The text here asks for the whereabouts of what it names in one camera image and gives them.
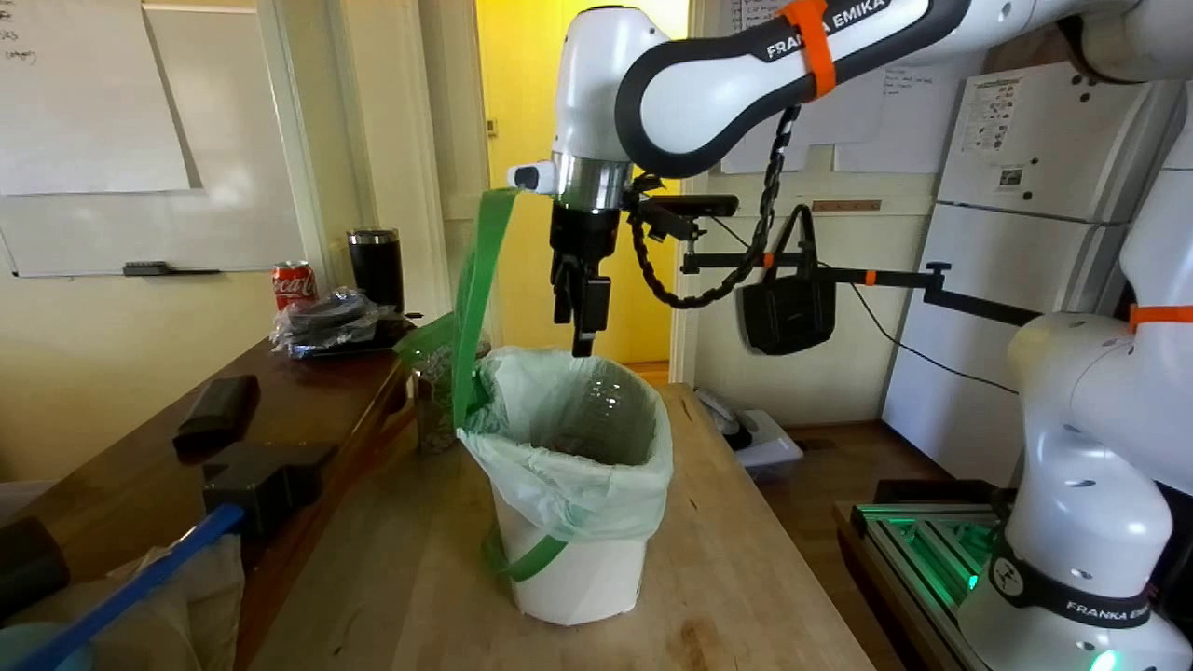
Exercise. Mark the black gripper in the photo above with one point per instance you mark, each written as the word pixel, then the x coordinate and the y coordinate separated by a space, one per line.
pixel 584 235

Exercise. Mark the pale green bin liner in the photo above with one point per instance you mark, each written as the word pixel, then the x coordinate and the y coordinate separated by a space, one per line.
pixel 584 478

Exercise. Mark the white bin with green lid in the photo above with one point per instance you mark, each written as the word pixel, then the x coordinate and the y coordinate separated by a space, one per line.
pixel 578 571

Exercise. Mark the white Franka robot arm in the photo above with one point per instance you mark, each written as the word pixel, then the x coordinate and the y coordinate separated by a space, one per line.
pixel 746 86

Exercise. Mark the black tumbler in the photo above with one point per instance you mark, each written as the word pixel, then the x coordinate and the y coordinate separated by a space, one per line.
pixel 374 268

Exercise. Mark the black hanging bag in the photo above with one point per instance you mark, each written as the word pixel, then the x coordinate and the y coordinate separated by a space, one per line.
pixel 788 310

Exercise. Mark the yellow door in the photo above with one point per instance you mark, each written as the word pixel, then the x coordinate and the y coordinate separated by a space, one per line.
pixel 522 97

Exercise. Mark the white paper sheet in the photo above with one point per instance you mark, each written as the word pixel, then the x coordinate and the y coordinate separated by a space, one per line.
pixel 746 156
pixel 900 114

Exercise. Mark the white flat device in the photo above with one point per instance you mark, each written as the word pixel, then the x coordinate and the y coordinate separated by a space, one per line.
pixel 757 443

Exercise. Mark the white door trim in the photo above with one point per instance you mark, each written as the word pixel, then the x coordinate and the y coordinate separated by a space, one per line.
pixel 374 125

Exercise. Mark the red soda can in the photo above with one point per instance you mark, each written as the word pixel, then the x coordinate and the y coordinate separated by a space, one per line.
pixel 296 286

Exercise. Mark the black clamp block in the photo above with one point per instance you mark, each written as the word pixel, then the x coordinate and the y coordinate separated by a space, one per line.
pixel 256 488

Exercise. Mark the large whiteboard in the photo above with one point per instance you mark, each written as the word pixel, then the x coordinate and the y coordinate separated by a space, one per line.
pixel 235 150

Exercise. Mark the black stapler-like block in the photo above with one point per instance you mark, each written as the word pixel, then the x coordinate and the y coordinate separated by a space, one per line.
pixel 218 416

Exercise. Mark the black marker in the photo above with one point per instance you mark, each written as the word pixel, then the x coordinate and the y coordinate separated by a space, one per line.
pixel 169 269

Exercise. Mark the white refrigerator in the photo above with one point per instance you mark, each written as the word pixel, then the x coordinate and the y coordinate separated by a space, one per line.
pixel 1032 247

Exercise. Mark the dark brown wooden table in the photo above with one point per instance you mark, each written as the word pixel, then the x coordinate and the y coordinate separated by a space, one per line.
pixel 136 462

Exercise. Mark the white cloth bag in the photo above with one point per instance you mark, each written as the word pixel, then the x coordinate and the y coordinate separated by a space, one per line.
pixel 188 609

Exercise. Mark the blue bar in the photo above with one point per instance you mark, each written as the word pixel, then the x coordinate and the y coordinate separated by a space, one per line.
pixel 136 585

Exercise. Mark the small whiteboard with writing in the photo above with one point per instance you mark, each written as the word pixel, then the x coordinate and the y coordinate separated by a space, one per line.
pixel 88 97

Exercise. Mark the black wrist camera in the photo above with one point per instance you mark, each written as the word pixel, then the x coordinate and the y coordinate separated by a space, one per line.
pixel 655 212

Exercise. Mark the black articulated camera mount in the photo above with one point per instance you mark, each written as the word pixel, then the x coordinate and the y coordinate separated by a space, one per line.
pixel 946 294

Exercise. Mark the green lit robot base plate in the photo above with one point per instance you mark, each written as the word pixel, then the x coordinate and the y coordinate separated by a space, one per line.
pixel 934 552

